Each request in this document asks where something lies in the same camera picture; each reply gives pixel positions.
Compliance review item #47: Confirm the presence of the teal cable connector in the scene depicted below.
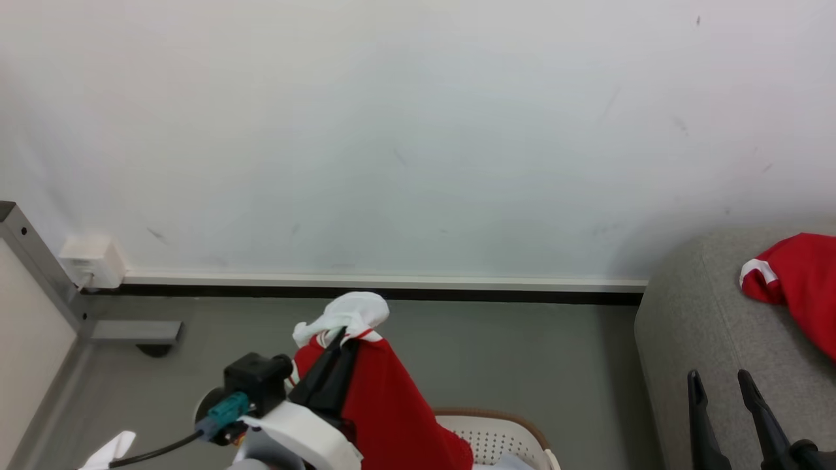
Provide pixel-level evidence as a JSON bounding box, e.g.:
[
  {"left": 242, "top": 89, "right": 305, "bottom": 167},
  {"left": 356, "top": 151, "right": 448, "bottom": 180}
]
[{"left": 196, "top": 390, "right": 251, "bottom": 439}]

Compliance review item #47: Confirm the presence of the white perforated laundry basket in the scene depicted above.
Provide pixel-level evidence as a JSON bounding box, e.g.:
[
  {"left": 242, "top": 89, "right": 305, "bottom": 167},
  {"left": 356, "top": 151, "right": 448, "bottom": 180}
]
[{"left": 431, "top": 409, "right": 562, "bottom": 470}]

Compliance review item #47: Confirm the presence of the small white cloth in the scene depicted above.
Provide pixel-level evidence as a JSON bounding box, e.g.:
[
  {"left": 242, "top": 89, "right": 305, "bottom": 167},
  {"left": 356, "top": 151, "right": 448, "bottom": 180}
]
[{"left": 78, "top": 430, "right": 137, "bottom": 470}]

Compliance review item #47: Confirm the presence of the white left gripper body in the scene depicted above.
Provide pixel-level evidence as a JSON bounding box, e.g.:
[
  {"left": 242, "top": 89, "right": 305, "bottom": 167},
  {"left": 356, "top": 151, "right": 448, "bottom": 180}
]
[{"left": 239, "top": 399, "right": 364, "bottom": 470}]

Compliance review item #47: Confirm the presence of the red and white garment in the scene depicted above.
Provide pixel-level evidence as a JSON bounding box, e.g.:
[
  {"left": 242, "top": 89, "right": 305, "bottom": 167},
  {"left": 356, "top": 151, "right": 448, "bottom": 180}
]
[{"left": 286, "top": 291, "right": 475, "bottom": 470}]

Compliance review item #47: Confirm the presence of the dark and white baseboard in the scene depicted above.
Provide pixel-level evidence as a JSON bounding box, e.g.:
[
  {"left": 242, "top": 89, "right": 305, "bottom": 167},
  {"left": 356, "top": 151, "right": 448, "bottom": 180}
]
[{"left": 98, "top": 272, "right": 649, "bottom": 307}]

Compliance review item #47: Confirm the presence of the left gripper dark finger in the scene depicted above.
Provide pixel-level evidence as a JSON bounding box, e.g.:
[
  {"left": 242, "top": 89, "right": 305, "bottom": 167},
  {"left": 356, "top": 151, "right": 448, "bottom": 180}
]
[
  {"left": 289, "top": 327, "right": 348, "bottom": 405},
  {"left": 316, "top": 338, "right": 360, "bottom": 426}
]

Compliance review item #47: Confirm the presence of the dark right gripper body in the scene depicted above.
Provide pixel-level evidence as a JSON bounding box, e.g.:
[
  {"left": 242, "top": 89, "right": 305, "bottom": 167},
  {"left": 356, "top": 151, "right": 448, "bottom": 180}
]
[{"left": 790, "top": 439, "right": 836, "bottom": 470}]

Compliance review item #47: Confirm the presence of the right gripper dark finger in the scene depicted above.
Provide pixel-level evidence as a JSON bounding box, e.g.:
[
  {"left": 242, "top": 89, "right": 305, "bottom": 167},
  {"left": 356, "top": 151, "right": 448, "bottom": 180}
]
[
  {"left": 738, "top": 369, "right": 803, "bottom": 470},
  {"left": 686, "top": 369, "right": 733, "bottom": 470}
]

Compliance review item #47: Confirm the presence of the red garment white cuff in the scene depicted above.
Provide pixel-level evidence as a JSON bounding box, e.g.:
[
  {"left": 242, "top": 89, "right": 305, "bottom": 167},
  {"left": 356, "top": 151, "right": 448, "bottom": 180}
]
[{"left": 739, "top": 232, "right": 836, "bottom": 363}]

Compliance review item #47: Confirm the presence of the white wall socket box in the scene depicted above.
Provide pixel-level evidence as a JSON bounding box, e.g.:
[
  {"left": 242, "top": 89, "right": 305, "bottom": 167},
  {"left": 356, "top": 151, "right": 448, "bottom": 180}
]
[{"left": 58, "top": 236, "right": 127, "bottom": 290}]

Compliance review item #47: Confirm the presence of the beige panel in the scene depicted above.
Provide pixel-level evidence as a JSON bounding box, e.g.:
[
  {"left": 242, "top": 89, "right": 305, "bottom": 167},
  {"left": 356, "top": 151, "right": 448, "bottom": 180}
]
[{"left": 0, "top": 238, "right": 79, "bottom": 452}]

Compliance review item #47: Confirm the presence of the white clothing item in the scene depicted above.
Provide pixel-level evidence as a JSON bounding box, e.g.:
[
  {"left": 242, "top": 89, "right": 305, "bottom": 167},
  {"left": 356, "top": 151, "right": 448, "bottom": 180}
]
[{"left": 473, "top": 453, "right": 538, "bottom": 470}]

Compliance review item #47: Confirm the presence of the grey fabric sofa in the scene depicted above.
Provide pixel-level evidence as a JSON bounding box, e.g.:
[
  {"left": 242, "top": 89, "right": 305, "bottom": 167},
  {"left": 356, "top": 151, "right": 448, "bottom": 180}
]
[{"left": 634, "top": 225, "right": 836, "bottom": 470}]

